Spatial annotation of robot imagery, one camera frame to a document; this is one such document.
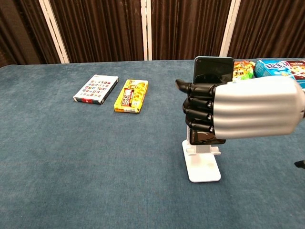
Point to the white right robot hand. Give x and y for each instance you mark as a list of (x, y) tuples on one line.
[(252, 107)]

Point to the black smartphone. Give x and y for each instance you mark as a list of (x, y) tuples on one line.
[(214, 69)]

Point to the white folding phone stand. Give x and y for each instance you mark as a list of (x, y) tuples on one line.
[(202, 167)]

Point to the green snack bag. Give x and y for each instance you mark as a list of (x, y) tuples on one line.
[(243, 70)]

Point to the blue cookie box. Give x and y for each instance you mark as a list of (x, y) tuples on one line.
[(274, 68)]

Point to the dark brown curtain partition panel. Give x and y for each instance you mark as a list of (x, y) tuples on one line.
[(271, 26), (188, 28), (21, 31), (100, 28)]

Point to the yellow snack box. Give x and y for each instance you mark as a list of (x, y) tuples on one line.
[(131, 95)]

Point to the white box with red pattern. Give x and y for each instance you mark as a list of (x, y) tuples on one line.
[(95, 89)]

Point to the blue felt table cover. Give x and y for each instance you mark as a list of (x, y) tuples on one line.
[(71, 167)]

